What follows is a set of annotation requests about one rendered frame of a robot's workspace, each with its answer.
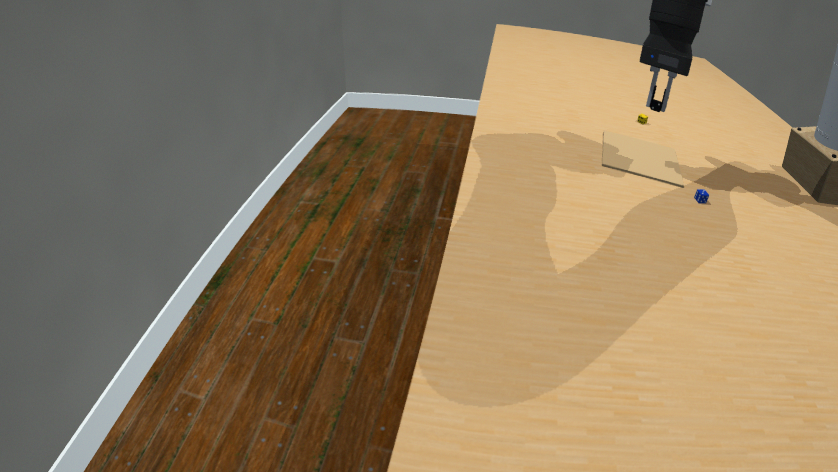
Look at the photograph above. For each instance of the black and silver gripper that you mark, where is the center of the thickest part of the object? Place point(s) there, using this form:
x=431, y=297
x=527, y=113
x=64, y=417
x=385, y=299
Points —
x=673, y=27

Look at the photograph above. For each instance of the beige square mat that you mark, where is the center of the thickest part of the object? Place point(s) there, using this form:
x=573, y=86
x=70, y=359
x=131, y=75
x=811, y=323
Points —
x=642, y=158

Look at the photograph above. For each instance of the blue die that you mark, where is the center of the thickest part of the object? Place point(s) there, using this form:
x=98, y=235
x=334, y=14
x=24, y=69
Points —
x=701, y=196

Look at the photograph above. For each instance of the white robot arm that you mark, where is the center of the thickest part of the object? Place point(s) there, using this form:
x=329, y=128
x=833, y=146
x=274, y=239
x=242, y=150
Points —
x=826, y=131

